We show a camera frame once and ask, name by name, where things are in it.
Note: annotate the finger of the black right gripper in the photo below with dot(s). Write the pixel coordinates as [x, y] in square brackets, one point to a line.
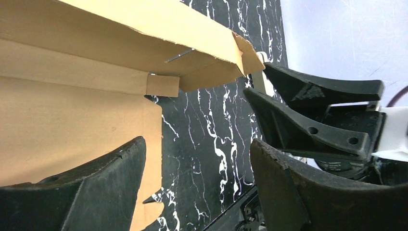
[289, 131]
[300, 90]

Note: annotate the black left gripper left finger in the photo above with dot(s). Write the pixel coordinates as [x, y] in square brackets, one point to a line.
[99, 195]

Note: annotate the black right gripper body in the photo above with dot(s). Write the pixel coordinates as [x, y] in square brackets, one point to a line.
[369, 119]

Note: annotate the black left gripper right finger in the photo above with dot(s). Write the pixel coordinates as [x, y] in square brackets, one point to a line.
[297, 197]

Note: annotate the brown cardboard box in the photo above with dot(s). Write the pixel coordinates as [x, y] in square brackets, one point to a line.
[75, 76]

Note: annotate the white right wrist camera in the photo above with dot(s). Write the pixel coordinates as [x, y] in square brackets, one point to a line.
[393, 144]

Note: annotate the aluminium front frame rail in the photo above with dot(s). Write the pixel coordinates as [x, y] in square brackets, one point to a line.
[243, 215]

